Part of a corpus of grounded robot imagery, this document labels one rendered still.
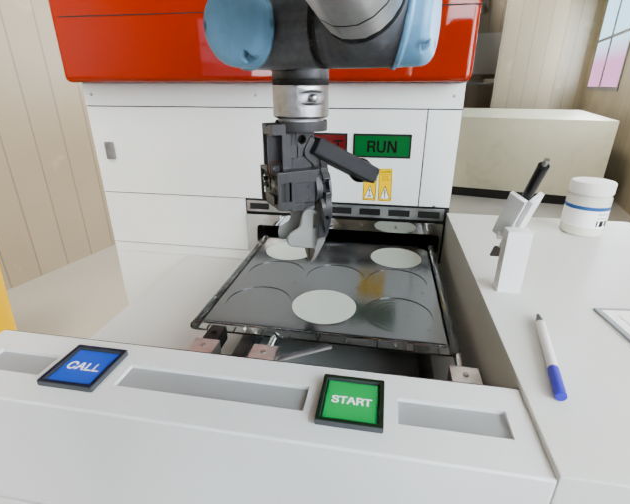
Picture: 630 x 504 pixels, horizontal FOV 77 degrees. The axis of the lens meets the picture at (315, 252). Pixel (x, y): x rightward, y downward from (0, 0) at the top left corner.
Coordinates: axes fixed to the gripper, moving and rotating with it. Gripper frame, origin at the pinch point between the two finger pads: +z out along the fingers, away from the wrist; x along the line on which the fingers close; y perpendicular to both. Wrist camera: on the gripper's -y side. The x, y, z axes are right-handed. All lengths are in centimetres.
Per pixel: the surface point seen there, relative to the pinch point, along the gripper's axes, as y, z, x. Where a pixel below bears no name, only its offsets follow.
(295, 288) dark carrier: 2.4, 7.2, -2.5
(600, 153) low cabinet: -417, 40, -187
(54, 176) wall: 66, 33, -269
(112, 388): 29.6, 1.2, 18.0
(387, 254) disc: -20.1, 7.2, -7.6
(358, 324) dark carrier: -1.3, 7.2, 11.4
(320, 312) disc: 2.1, 7.2, 6.1
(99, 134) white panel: 28, -14, -55
